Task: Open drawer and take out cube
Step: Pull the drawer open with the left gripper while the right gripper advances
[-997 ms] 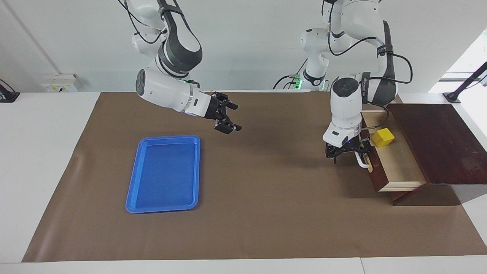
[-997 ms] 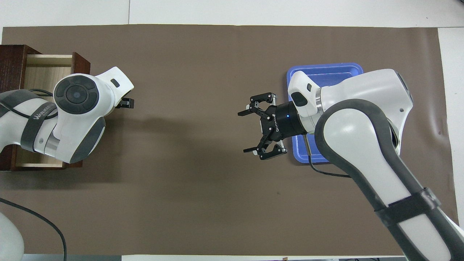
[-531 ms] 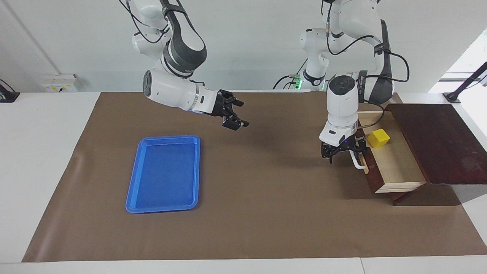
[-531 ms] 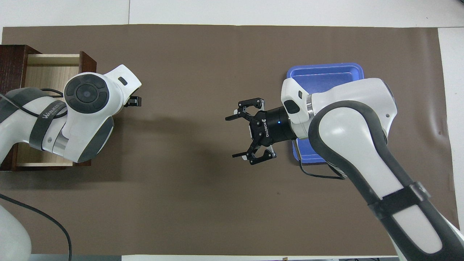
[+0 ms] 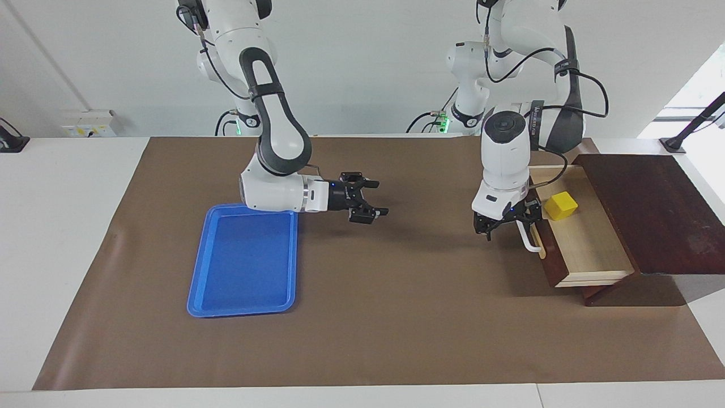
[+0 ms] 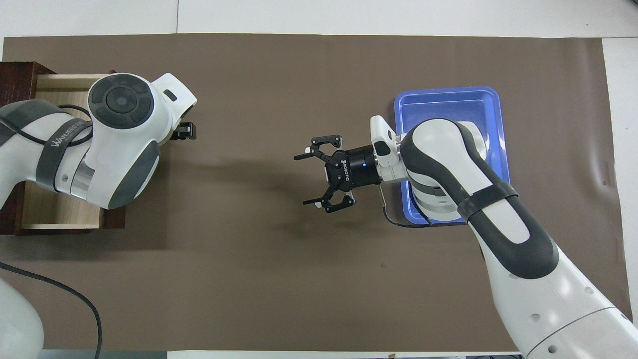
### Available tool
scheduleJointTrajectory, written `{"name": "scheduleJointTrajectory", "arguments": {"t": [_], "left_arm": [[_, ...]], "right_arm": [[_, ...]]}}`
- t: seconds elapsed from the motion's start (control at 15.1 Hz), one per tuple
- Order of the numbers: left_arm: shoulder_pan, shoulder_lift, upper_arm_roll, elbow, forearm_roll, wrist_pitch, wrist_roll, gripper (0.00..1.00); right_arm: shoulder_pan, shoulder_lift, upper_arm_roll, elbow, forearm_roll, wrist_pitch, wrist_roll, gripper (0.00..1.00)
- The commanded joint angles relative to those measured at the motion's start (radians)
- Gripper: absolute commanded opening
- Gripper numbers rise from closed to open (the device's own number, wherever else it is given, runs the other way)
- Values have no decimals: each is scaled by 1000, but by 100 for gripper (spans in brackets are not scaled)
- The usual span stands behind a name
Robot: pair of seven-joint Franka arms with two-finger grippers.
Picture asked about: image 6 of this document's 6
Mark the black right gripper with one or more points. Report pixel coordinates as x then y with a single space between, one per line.
356 169

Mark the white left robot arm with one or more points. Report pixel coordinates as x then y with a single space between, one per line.
114 149

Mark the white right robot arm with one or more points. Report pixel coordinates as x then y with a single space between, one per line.
523 279

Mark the blue plastic tray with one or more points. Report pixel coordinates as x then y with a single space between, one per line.
438 107

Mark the brown paper table mat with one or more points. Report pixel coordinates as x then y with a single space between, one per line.
249 279

